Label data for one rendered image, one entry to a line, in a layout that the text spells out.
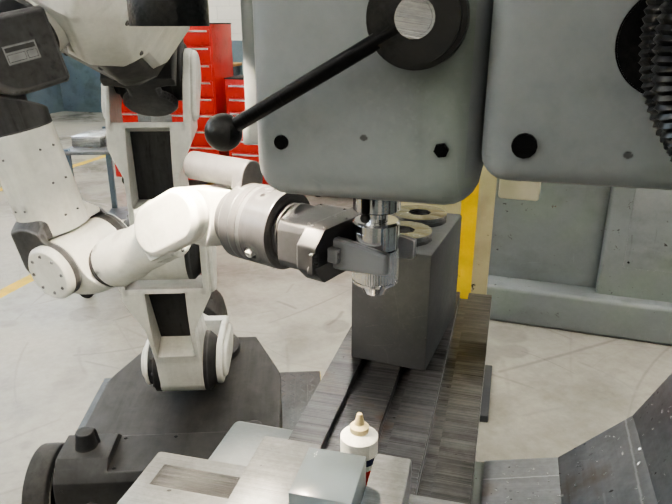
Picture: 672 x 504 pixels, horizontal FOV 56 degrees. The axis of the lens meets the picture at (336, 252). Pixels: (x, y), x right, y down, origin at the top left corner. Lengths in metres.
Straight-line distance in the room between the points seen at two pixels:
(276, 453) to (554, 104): 0.39
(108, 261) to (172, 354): 0.64
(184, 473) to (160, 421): 0.91
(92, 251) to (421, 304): 0.46
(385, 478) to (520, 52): 0.37
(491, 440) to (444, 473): 1.71
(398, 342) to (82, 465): 0.76
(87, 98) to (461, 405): 11.32
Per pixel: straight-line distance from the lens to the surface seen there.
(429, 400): 0.90
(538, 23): 0.46
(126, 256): 0.85
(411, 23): 0.46
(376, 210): 0.60
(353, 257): 0.61
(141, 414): 1.62
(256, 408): 1.59
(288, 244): 0.64
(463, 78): 0.49
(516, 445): 2.49
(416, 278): 0.91
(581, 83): 0.47
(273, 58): 0.52
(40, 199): 0.92
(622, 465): 0.84
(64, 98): 12.26
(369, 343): 0.97
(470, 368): 0.99
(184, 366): 1.51
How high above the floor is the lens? 1.45
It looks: 20 degrees down
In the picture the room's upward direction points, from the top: straight up
